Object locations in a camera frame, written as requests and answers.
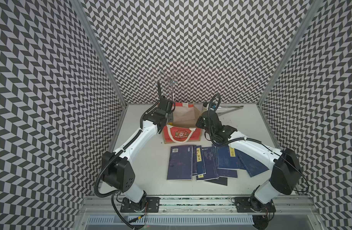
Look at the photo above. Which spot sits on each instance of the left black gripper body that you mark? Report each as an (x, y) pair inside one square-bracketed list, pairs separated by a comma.
[(169, 117)]

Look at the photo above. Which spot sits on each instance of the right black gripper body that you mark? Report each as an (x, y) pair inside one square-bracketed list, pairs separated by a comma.
[(201, 123)]

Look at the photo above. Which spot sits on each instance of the small glass jar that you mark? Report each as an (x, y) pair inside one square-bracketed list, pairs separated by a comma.
[(205, 106)]

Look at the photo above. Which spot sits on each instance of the metal tongs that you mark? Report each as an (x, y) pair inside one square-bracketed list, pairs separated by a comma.
[(225, 109)]

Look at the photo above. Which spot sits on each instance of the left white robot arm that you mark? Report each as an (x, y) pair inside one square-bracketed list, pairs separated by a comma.
[(117, 175)]

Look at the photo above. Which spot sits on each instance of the blue book map cover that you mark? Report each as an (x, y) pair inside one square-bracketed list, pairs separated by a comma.
[(208, 154)]

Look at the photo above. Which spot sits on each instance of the red burlap canvas bag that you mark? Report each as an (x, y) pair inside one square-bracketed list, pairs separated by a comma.
[(183, 128)]

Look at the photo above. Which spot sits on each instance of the dark blue bottom book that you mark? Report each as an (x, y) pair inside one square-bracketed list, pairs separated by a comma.
[(220, 181)]

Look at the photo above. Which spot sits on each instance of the blue book far right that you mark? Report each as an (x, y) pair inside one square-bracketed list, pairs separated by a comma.
[(251, 165)]

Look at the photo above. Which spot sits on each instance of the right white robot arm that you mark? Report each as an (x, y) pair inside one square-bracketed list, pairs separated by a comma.
[(284, 164)]

